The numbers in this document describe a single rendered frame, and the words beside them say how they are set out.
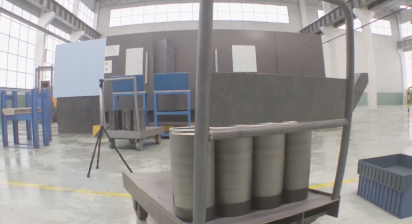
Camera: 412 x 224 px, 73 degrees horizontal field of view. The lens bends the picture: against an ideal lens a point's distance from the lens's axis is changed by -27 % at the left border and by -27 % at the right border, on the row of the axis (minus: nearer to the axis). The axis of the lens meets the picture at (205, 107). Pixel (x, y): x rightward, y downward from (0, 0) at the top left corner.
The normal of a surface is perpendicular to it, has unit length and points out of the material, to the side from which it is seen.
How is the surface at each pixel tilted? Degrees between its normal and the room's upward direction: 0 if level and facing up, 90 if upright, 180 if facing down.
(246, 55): 87
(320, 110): 98
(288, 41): 87
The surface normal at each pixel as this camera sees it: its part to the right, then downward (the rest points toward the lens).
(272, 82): 0.41, 0.15
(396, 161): 0.04, 0.02
